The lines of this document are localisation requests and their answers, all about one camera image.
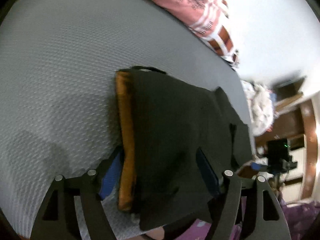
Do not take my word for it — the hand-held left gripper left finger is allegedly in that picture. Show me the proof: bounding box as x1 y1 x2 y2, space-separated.
30 147 125 240

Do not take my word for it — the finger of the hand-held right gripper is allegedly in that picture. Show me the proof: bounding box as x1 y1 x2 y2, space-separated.
250 162 269 172

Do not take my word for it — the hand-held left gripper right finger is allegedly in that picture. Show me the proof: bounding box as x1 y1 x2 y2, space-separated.
196 148 292 240

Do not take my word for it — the orange cloth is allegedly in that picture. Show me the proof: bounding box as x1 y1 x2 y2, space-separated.
115 70 137 212

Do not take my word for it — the dark green cloth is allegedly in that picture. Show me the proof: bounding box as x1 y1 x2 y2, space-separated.
129 66 253 232

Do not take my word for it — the dark wooden furniture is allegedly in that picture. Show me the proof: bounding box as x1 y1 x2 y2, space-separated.
255 77 320 203

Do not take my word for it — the white patterned cloth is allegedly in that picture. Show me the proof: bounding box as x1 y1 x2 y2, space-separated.
241 80 277 137

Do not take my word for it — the purple printed cloth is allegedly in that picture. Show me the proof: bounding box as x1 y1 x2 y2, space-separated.
147 200 320 240

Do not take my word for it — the grey textured mat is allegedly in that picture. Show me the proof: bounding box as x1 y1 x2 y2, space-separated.
0 0 257 240

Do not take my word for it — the plaid pink printed blanket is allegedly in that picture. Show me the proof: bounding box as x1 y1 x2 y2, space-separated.
95 0 242 67

